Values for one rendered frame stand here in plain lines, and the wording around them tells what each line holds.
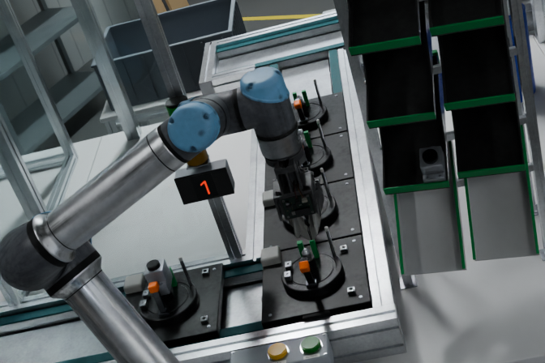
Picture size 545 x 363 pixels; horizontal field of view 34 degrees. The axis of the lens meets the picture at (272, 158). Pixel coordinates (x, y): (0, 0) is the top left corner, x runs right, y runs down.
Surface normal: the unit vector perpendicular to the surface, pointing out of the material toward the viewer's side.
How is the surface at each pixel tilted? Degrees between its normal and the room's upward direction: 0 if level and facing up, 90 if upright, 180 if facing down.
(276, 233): 0
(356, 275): 0
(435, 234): 45
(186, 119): 67
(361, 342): 90
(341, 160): 0
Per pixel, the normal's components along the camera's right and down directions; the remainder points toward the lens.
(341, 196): -0.26, -0.83
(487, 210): -0.30, -0.19
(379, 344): 0.00, 0.52
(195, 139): -0.15, 0.14
